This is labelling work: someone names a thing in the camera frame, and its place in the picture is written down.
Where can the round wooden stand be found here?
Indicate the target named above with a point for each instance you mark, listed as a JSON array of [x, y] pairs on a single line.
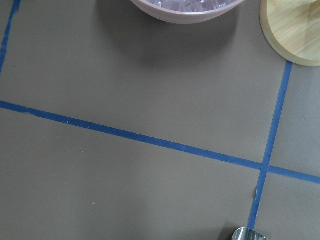
[[292, 29]]

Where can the pink bowl of ice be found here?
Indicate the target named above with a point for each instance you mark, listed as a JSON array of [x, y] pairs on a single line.
[[186, 12]]

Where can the steel ice scoop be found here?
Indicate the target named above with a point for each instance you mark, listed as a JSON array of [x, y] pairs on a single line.
[[244, 233]]

